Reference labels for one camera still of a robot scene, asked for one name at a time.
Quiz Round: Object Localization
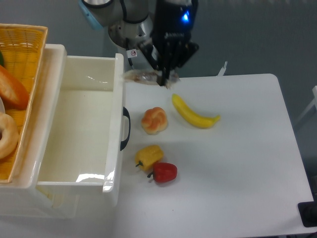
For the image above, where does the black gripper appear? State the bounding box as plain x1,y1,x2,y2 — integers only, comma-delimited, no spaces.
137,0,199,86

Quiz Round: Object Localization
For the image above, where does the toast slice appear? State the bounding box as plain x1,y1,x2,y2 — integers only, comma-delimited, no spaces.
122,69,180,89

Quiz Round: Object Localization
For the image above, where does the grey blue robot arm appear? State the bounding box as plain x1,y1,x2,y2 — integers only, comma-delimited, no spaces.
78,0,199,86

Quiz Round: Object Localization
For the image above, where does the orange white bread roll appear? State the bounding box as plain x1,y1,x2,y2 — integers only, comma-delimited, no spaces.
141,107,168,135

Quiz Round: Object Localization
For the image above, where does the yellow banana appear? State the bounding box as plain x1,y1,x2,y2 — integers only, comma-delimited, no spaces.
171,94,221,129

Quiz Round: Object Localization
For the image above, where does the yellow bell pepper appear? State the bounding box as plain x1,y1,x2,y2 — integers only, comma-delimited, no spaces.
134,145,164,171

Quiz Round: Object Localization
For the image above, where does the red bell pepper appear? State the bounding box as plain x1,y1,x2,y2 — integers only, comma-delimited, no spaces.
147,162,178,183

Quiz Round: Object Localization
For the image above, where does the white plastic drawer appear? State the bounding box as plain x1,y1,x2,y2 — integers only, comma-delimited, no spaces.
38,54,128,206

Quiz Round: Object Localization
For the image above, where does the yellow wicker basket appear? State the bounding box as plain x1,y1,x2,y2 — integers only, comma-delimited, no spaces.
0,23,48,184

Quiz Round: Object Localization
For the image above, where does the orange bread loaf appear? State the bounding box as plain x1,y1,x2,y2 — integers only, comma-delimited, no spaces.
0,65,29,110

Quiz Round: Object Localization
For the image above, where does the green item in basket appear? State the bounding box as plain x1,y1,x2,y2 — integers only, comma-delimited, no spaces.
0,52,4,67

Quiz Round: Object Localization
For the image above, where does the beige donut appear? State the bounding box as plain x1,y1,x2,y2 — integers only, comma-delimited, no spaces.
0,113,19,159

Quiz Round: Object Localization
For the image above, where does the black device at table edge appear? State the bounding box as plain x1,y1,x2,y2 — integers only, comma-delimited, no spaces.
298,201,317,228

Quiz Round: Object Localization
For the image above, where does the white drawer cabinet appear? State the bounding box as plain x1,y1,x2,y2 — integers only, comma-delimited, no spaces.
0,44,79,218

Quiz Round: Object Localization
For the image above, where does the black cable on pedestal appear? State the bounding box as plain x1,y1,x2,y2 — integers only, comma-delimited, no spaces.
125,37,137,75

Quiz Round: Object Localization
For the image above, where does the white table leg bracket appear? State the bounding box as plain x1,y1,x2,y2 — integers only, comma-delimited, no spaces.
217,61,228,76

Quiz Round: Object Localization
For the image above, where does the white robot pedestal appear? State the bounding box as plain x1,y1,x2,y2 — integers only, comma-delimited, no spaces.
108,15,153,72

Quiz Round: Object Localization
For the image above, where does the black drawer handle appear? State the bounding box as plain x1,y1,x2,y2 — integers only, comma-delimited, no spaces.
120,107,131,151

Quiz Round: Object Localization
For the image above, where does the white frame at right edge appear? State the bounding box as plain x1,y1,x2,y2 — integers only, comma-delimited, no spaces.
293,86,317,130

